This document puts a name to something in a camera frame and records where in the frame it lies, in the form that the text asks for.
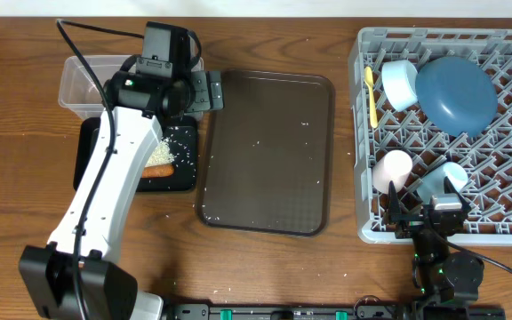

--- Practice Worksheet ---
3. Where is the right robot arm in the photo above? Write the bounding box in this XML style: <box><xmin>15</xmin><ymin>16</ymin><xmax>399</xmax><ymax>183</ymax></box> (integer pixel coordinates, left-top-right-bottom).
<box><xmin>383</xmin><ymin>178</ymin><xmax>484</xmax><ymax>306</ymax></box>

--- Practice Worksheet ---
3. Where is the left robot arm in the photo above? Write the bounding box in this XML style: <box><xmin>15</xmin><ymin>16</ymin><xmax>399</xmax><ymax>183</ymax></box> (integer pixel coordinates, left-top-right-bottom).
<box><xmin>19</xmin><ymin>71</ymin><xmax>223</xmax><ymax>319</ymax></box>

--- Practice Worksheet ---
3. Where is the light blue bowl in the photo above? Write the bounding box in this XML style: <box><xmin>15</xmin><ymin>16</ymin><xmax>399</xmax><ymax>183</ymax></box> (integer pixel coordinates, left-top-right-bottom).
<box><xmin>381</xmin><ymin>60</ymin><xmax>418</xmax><ymax>112</ymax></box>

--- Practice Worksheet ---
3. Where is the spilled white rice pile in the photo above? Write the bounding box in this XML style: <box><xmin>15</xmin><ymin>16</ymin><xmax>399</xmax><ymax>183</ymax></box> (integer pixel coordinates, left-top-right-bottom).
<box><xmin>146</xmin><ymin>140</ymin><xmax>174</xmax><ymax>167</ymax></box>

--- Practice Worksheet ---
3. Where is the yellow plastic spoon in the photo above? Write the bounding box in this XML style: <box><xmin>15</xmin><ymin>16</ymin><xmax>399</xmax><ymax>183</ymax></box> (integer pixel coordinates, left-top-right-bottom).
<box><xmin>364</xmin><ymin>66</ymin><xmax>379</xmax><ymax>129</ymax></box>

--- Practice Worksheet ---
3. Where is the pink cup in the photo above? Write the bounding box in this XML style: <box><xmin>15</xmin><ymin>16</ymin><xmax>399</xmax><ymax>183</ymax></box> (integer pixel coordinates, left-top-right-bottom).
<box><xmin>372</xmin><ymin>150</ymin><xmax>412</xmax><ymax>194</ymax></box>

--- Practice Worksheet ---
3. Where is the orange carrot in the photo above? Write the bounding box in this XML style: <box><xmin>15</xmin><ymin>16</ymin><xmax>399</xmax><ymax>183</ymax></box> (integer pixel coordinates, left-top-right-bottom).
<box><xmin>141</xmin><ymin>164</ymin><xmax>174</xmax><ymax>179</ymax></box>

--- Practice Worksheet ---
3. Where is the grey dishwasher rack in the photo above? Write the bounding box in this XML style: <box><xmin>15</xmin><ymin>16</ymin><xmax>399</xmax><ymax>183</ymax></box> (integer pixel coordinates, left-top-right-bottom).
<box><xmin>348</xmin><ymin>27</ymin><xmax>512</xmax><ymax>246</ymax></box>

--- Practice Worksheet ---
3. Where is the black rectangular tray bin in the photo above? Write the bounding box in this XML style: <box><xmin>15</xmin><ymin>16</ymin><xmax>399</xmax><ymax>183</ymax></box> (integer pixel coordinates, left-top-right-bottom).
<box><xmin>73</xmin><ymin>116</ymin><xmax>198</xmax><ymax>192</ymax></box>

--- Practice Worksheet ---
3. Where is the dark blue plate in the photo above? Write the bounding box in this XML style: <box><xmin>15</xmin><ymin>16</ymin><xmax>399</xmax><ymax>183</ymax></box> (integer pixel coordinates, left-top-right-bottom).
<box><xmin>415</xmin><ymin>56</ymin><xmax>498</xmax><ymax>138</ymax></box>

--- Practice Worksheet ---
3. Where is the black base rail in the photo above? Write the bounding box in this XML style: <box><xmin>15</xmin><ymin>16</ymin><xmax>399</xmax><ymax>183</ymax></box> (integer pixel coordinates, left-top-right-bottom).
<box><xmin>162</xmin><ymin>304</ymin><xmax>506</xmax><ymax>320</ymax></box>

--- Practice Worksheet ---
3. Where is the brown serving tray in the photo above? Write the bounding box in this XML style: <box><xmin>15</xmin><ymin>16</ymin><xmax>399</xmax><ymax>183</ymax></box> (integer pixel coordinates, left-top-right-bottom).
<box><xmin>196</xmin><ymin>70</ymin><xmax>335</xmax><ymax>236</ymax></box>

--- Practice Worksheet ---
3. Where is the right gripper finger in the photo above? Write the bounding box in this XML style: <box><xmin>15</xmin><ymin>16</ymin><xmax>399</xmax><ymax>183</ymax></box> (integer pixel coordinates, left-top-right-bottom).
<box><xmin>383</xmin><ymin>180</ymin><xmax>401</xmax><ymax>225</ymax></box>
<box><xmin>444</xmin><ymin>177</ymin><xmax>470</xmax><ymax>209</ymax></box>

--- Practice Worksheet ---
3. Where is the light blue cup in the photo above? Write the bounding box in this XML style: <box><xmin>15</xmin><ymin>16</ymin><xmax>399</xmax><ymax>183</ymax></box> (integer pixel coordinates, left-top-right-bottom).
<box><xmin>416</xmin><ymin>162</ymin><xmax>468</xmax><ymax>204</ymax></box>

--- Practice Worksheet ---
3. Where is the clear plastic waste bin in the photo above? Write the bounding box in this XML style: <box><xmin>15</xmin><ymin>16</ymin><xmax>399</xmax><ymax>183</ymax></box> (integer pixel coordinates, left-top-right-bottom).
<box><xmin>59</xmin><ymin>55</ymin><xmax>205</xmax><ymax>121</ymax></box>

